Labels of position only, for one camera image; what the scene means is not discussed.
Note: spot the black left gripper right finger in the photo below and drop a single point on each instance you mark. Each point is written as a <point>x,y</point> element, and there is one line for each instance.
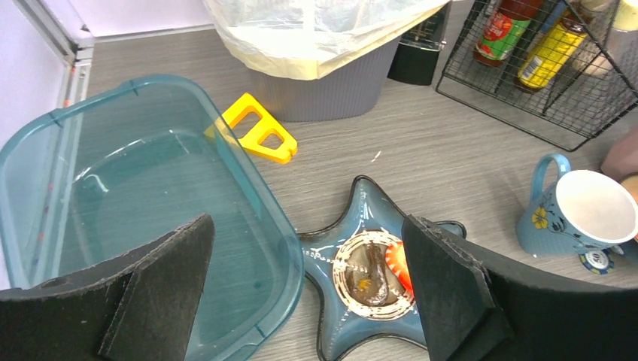
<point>476,304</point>

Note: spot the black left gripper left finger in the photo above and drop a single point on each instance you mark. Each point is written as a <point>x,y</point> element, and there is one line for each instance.
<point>140,305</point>

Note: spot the blue star-shaped plate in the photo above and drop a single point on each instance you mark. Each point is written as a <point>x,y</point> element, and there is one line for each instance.
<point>362,297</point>

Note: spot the small brown cap bottle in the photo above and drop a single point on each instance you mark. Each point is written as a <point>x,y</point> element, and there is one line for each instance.
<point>553,50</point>

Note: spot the yellow cap sauce bottle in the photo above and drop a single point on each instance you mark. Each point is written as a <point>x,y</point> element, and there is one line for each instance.
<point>504,30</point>

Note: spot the yellow cap spice jar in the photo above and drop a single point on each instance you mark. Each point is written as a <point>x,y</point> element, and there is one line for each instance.
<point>614,27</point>

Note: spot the brown bowl with nuggets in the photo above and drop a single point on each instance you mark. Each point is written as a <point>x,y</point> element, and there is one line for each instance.
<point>630,183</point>

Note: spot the shrimp on plate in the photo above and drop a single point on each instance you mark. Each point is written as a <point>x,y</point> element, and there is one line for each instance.
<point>395,258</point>

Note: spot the poker chip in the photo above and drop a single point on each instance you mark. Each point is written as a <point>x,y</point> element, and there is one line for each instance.
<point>597,261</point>

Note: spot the teal transparent plastic tub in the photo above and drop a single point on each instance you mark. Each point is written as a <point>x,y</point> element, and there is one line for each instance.
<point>86,183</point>

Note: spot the blue floral mug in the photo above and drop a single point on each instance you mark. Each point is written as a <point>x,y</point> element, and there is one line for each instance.
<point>574,211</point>

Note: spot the yellow plastic holder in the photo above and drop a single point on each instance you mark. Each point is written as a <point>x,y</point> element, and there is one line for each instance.
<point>253,140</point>

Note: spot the grey trash bin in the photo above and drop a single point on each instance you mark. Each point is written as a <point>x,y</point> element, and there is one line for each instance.
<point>349,91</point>

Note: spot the black device behind bin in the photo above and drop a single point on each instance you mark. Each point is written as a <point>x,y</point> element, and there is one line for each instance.
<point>419,48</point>

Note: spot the white trash bag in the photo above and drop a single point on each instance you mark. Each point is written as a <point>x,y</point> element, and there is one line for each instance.
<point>307,40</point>

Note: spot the black wire rack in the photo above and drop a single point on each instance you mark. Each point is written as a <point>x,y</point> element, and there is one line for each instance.
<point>561,71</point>

